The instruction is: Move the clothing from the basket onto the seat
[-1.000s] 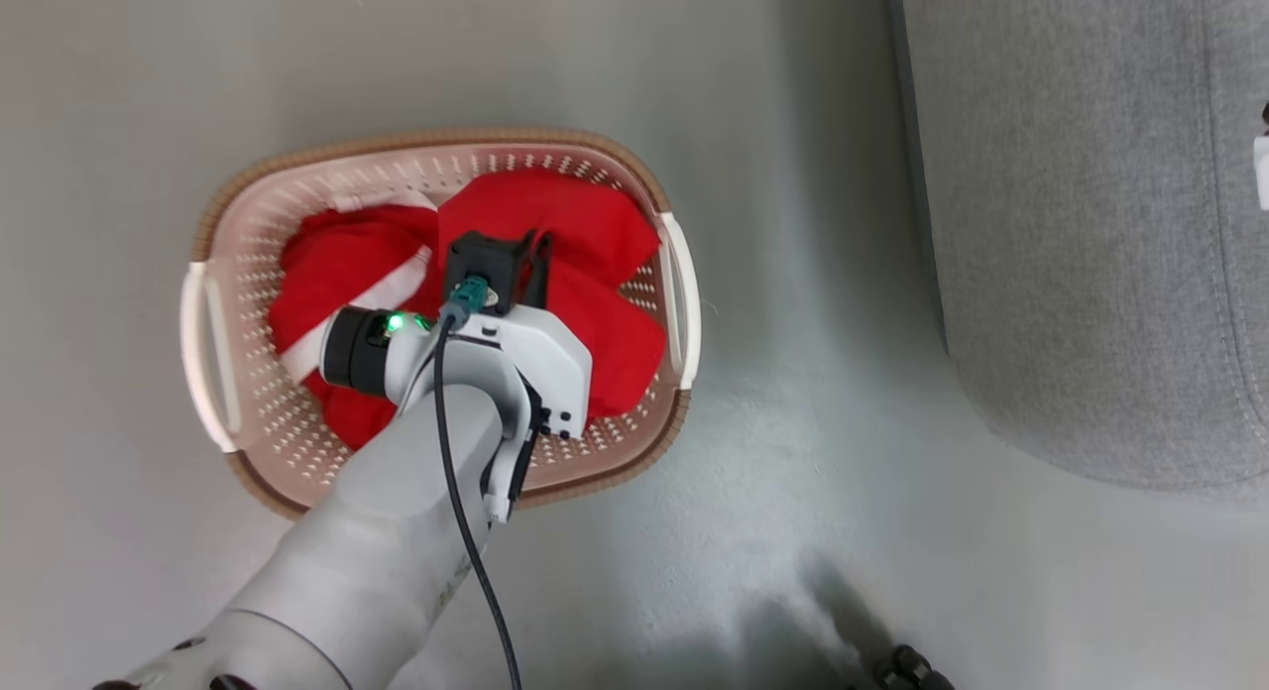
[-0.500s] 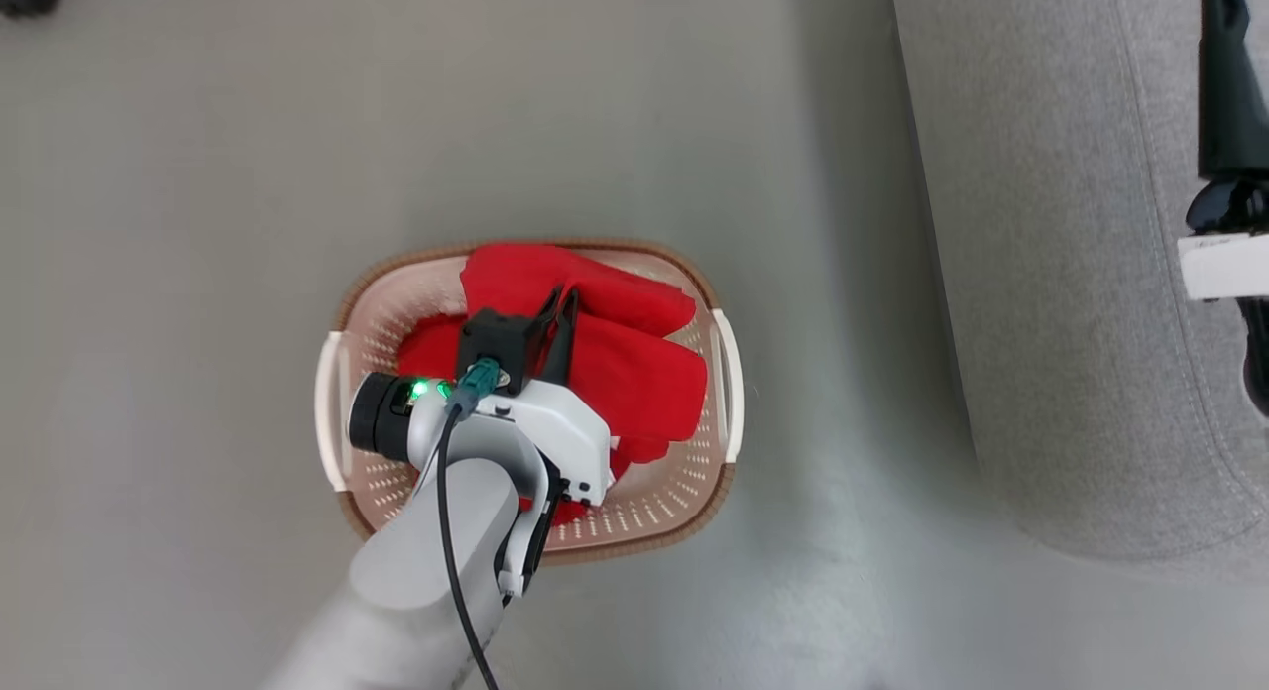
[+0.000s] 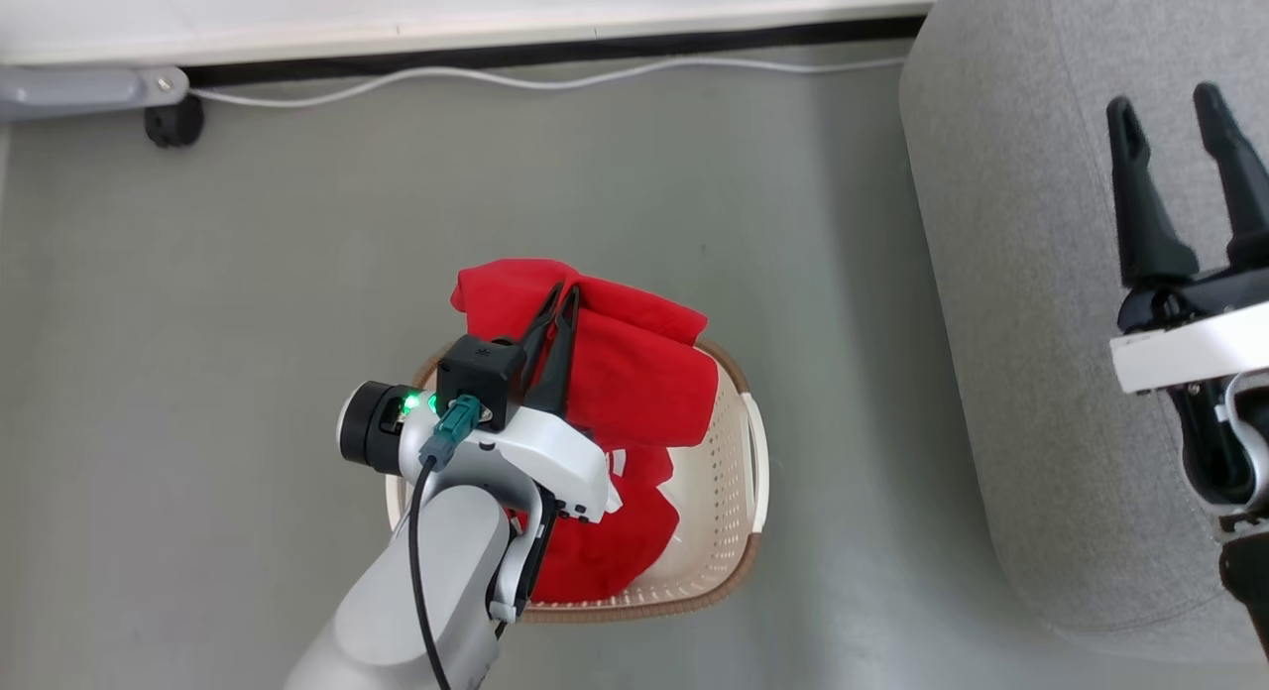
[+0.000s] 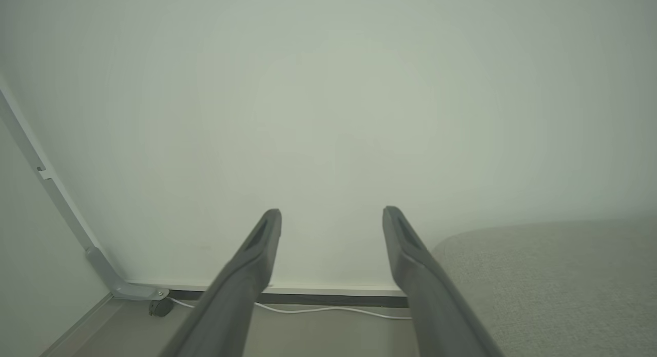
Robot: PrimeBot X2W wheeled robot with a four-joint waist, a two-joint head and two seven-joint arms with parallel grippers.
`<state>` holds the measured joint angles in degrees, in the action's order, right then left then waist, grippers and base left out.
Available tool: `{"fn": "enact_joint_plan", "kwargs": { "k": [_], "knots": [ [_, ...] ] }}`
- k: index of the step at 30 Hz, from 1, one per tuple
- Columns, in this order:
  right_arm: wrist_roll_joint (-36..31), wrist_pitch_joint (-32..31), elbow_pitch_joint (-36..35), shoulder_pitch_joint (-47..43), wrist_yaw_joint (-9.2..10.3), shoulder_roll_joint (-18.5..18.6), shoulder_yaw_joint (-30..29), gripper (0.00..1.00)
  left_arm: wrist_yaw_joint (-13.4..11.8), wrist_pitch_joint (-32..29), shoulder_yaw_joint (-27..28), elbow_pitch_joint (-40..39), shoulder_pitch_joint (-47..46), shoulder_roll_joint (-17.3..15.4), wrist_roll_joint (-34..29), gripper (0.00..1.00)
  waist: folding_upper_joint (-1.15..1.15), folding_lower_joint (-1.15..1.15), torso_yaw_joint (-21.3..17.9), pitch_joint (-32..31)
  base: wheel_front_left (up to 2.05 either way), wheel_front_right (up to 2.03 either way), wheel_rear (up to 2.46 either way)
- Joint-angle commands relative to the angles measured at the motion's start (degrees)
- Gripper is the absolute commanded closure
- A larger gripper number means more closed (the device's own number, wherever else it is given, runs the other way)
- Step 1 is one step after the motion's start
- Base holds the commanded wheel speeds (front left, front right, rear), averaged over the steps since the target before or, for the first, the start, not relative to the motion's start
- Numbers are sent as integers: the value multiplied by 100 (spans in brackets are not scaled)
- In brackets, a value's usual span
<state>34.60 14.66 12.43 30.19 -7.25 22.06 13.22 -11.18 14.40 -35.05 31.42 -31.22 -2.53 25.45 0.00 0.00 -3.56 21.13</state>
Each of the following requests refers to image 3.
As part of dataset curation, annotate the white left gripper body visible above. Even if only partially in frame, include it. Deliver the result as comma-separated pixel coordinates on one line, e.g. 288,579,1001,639
399,404,613,524

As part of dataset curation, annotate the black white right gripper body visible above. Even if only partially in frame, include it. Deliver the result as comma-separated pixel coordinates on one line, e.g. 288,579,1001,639
1109,263,1269,518

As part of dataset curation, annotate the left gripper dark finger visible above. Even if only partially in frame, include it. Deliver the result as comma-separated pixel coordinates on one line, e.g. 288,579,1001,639
514,282,566,402
523,287,582,416

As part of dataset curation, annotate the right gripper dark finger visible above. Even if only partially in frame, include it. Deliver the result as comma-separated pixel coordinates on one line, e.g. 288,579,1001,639
1192,81,1269,271
1106,95,1202,288

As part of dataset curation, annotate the red clothing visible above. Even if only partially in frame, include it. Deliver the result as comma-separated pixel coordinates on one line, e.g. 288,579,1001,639
450,259,721,605

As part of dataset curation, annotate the cream plastic laundry basket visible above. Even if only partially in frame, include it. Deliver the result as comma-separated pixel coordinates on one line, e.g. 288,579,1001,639
384,337,770,625

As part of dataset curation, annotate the grey fabric sofa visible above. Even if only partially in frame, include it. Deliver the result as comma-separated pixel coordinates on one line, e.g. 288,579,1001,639
899,0,1269,663

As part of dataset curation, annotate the black baseboard strip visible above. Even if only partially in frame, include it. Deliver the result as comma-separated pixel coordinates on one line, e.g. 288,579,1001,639
182,14,930,88

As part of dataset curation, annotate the black caster wheel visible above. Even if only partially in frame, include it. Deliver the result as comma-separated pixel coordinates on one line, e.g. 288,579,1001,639
143,99,207,150

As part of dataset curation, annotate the black cable with teal plug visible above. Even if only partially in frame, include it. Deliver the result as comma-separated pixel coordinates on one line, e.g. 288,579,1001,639
407,393,487,690

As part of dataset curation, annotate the white floor cable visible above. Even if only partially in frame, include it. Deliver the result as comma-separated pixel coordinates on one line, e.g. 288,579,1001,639
188,55,909,110

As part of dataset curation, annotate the grey metal corner bracket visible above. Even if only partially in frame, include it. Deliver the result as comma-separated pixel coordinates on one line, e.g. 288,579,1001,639
0,64,190,123

